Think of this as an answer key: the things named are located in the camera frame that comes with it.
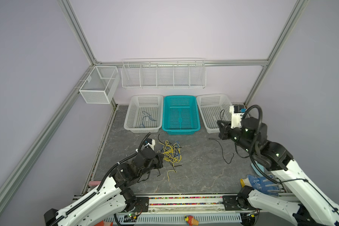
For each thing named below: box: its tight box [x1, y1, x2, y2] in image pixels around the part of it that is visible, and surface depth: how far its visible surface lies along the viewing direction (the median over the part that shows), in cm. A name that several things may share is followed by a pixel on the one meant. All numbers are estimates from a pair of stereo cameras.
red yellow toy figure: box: [184, 215, 199, 226], surface depth 68 cm
